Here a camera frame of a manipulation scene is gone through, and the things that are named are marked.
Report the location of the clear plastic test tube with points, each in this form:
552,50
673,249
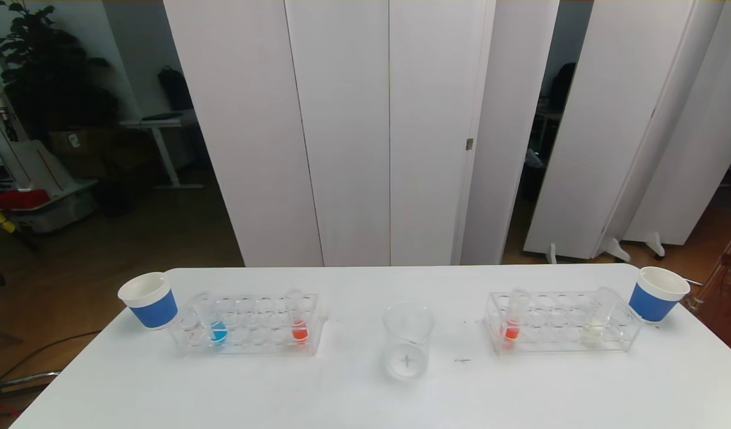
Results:
510,330

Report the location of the black laptop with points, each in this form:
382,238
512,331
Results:
162,116

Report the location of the yellow liquid test tube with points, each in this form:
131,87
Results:
593,333

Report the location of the red plastic box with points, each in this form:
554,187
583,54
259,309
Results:
19,199

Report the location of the black chair backrest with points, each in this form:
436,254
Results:
562,86

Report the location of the silver metal frame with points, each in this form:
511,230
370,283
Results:
25,379

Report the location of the white machine with base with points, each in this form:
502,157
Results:
37,170

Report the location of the black backpack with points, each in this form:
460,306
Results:
174,89

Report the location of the clear acrylic test tube rack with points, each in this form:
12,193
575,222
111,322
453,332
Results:
550,335
252,335

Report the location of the white office desk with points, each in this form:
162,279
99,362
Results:
159,123

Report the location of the brown metal stand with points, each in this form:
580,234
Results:
724,259

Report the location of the white blue paper cup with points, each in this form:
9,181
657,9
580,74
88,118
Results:
651,301
154,307

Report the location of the dark green potted plant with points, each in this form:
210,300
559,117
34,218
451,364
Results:
43,77

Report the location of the clear glass beaker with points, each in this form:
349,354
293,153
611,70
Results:
407,357

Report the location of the white partition panel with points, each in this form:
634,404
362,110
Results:
603,119
705,149
341,119

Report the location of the brown cardboard box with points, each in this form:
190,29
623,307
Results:
85,142

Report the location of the blue liquid test tube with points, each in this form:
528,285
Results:
217,335

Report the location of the red liquid test tube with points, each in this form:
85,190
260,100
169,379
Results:
299,332

